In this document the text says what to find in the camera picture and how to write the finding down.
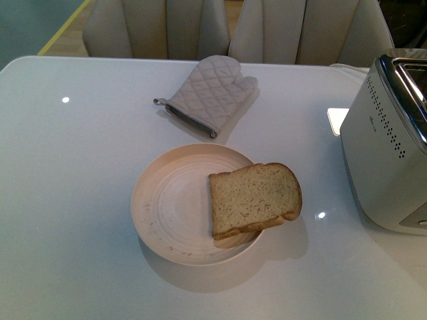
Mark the slice of brown bread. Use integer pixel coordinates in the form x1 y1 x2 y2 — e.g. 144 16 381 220
209 163 302 241

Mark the cream round plate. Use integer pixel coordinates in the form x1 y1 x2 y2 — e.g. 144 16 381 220
131 143 263 267

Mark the white and chrome toaster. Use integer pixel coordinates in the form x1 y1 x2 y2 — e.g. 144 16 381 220
340 48 426 235

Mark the grey quilted oven mitt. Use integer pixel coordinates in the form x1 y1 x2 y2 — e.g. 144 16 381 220
153 55 258 139

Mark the beige chair left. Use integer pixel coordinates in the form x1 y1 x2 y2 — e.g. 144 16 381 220
83 0 230 61

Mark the beige chair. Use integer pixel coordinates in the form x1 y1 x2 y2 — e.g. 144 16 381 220
83 0 230 61
228 0 394 67

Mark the beige chair right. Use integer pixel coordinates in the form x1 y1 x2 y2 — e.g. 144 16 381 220
228 0 394 67

